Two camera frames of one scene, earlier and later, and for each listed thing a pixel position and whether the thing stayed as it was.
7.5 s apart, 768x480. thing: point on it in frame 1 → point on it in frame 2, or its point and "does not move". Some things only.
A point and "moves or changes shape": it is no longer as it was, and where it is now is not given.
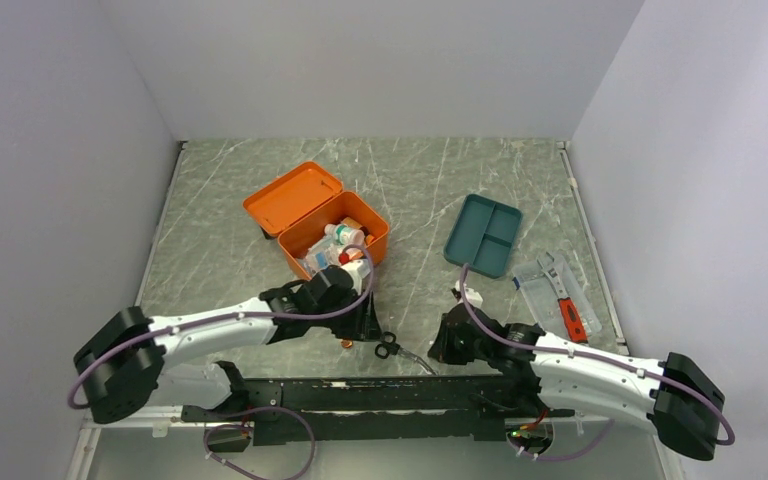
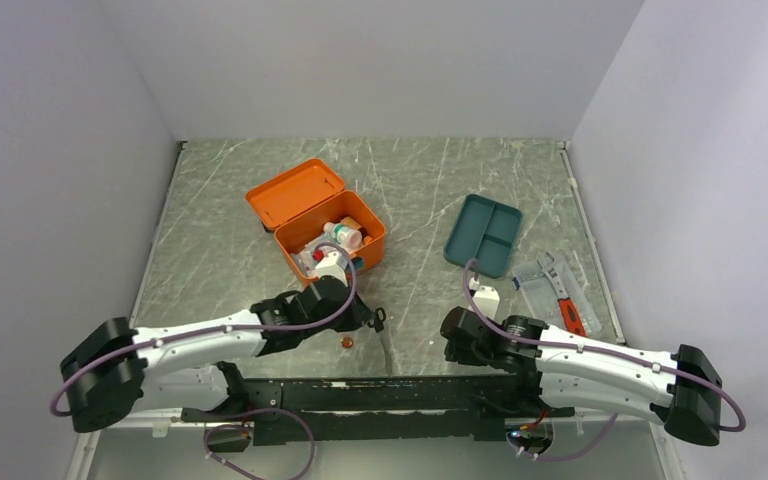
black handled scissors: (390, 346) moves or changes shape
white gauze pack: (323, 254) → (304, 261)
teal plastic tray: (483, 235) does not move
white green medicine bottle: (344, 234) does not move
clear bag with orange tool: (542, 300) does not move
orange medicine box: (299, 209) does not move
